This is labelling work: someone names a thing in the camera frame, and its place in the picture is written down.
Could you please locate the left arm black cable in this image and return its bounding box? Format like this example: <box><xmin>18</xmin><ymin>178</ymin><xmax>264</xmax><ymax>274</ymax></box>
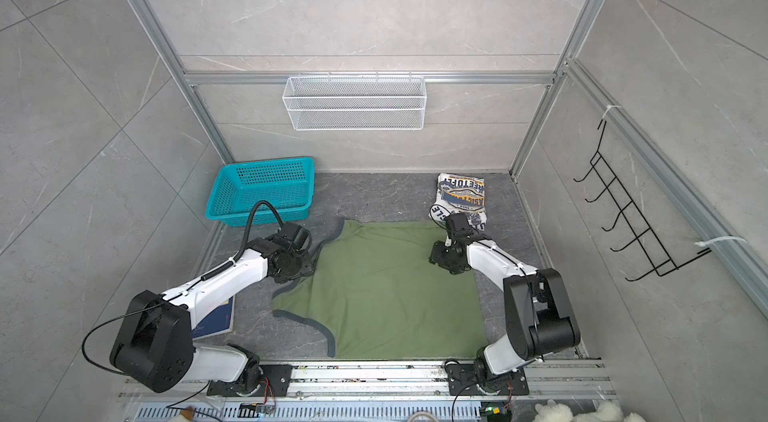
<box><xmin>80</xmin><ymin>199</ymin><xmax>286</xmax><ymax>422</ymax></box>

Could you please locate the white plush toy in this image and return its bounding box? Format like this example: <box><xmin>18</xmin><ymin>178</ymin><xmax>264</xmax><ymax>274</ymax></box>
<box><xmin>532</xmin><ymin>399</ymin><xmax>648</xmax><ymax>422</ymax></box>

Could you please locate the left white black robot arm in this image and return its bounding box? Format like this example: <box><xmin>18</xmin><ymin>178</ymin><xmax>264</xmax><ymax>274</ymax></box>
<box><xmin>109</xmin><ymin>222</ymin><xmax>316</xmax><ymax>395</ymax></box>

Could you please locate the teal plastic basket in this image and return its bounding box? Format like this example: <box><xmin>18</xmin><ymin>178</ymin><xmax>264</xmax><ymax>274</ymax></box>
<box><xmin>205</xmin><ymin>157</ymin><xmax>315</xmax><ymax>227</ymax></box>

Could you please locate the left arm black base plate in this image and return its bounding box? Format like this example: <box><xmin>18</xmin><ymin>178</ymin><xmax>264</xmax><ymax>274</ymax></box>
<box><xmin>206</xmin><ymin>364</ymin><xmax>293</xmax><ymax>397</ymax></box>

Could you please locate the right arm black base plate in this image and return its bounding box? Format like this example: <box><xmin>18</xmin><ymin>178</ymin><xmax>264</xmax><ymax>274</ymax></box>
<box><xmin>443</xmin><ymin>360</ymin><xmax>530</xmax><ymax>397</ymax></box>

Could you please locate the blue book yellow label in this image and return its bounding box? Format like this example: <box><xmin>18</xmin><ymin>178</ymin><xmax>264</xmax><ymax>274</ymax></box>
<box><xmin>192</xmin><ymin>296</ymin><xmax>235</xmax><ymax>340</ymax></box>

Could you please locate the green camouflage tank top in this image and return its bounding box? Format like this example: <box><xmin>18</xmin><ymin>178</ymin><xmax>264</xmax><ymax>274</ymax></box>
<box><xmin>272</xmin><ymin>220</ymin><xmax>488</xmax><ymax>360</ymax></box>

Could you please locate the white wire mesh shelf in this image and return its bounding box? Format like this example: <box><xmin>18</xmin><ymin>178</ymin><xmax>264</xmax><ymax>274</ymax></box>
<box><xmin>282</xmin><ymin>76</ymin><xmax>428</xmax><ymax>131</ymax></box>

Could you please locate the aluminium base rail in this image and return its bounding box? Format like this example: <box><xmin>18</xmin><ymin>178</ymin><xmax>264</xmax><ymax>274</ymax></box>
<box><xmin>107</xmin><ymin>359</ymin><xmax>617</xmax><ymax>421</ymax></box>

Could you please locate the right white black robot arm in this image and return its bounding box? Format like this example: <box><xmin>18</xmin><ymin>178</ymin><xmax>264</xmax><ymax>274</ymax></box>
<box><xmin>429</xmin><ymin>213</ymin><xmax>581</xmax><ymax>391</ymax></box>

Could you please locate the black wire hook rack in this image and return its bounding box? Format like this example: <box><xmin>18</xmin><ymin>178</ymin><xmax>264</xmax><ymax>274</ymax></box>
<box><xmin>573</xmin><ymin>120</ymin><xmax>713</xmax><ymax>282</ymax></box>

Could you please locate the white tank top navy trim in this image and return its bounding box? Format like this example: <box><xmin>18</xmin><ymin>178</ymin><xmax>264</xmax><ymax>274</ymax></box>
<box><xmin>429</xmin><ymin>173</ymin><xmax>487</xmax><ymax>231</ymax></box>

